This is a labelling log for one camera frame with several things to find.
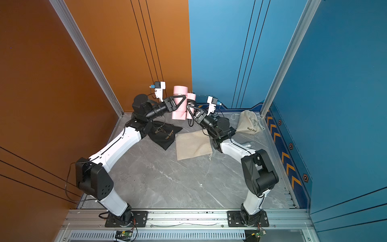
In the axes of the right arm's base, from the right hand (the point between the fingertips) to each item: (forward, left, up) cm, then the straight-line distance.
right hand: (188, 108), depth 72 cm
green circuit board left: (-46, +30, -39) cm, 67 cm away
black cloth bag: (+8, +19, -30) cm, 36 cm away
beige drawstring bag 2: (+3, 0, -36) cm, 36 cm away
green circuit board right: (-46, -33, -38) cm, 68 cm away
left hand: (+2, +2, +5) cm, 6 cm away
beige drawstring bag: (+18, -39, -31) cm, 53 cm away
